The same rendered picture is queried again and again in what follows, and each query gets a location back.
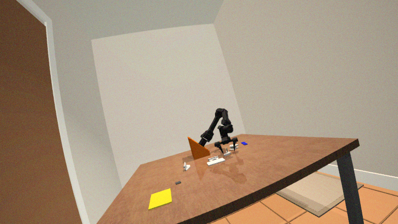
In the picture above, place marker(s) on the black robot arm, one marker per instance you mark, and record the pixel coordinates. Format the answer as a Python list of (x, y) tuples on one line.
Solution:
[(226, 129)]

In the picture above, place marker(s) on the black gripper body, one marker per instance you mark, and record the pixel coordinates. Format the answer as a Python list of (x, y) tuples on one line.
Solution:
[(224, 135)]

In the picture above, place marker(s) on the yellow flat plate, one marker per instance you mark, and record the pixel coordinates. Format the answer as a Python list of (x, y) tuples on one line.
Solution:
[(160, 199)]

